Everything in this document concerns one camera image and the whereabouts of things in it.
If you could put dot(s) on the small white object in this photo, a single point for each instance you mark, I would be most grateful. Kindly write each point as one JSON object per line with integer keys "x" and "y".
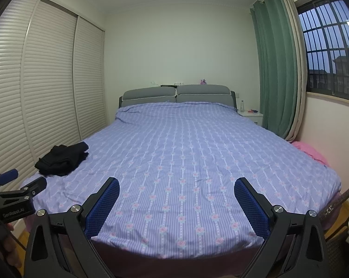
{"x": 153, "y": 84}

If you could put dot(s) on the small pink figurine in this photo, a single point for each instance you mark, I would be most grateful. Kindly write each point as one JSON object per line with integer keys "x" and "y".
{"x": 203, "y": 82}

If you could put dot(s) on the black folded garment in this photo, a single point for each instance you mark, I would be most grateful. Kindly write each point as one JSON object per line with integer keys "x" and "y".
{"x": 51, "y": 165}

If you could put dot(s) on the brown wicker chair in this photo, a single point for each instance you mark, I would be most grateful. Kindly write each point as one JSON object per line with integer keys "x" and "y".
{"x": 339, "y": 246}

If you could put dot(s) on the white louvered wardrobe door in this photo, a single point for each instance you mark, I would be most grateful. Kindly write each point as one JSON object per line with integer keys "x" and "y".
{"x": 90, "y": 81}
{"x": 50, "y": 87}
{"x": 6, "y": 87}

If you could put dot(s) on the bed with lavender sheet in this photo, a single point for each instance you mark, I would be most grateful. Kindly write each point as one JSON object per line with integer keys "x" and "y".
{"x": 177, "y": 150}

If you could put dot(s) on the beige curtain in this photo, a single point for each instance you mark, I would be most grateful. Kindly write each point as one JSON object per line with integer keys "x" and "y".
{"x": 299, "y": 87}

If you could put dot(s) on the green curtain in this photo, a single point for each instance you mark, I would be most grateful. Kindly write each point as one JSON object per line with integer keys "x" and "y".
{"x": 274, "y": 63}

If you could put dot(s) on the grey headboard cushion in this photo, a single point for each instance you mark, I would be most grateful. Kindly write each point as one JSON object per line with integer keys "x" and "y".
{"x": 203, "y": 92}
{"x": 148, "y": 95}

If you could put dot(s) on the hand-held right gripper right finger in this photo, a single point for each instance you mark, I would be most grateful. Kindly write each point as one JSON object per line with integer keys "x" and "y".
{"x": 251, "y": 208}

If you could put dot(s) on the black pants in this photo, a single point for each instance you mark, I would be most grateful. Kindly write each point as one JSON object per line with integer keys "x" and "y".
{"x": 74, "y": 152}

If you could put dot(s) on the small red and blue object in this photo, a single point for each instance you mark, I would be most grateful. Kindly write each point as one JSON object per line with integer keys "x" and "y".
{"x": 252, "y": 111}

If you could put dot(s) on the flat black object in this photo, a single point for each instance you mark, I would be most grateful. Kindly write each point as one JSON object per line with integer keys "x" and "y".
{"x": 168, "y": 85}

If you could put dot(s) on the white nightstand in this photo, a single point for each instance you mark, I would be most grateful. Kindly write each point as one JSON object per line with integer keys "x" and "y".
{"x": 251, "y": 118}

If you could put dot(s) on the pink pillow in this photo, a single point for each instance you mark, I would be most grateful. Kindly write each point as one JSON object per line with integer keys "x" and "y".
{"x": 310, "y": 152}

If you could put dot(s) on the barred window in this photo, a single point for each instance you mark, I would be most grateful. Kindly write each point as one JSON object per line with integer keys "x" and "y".
{"x": 331, "y": 49}

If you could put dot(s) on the clear plastic bottle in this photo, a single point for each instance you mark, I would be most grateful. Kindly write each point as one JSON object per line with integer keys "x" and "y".
{"x": 242, "y": 106}

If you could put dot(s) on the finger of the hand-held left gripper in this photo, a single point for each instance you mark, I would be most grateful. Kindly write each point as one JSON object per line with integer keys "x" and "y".
{"x": 6, "y": 176}
{"x": 24, "y": 190}

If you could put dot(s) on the person's left hand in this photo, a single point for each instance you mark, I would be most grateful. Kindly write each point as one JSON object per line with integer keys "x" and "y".
{"x": 11, "y": 249}

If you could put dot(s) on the maroon bed base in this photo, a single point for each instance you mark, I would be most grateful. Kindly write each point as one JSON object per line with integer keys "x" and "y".
{"x": 192, "y": 266}

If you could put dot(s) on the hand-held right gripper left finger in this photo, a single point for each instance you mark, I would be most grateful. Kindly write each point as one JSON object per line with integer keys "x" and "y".
{"x": 102, "y": 208}

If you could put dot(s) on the dark headboard frame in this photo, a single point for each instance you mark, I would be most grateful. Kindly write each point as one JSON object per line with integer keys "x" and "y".
{"x": 234, "y": 100}

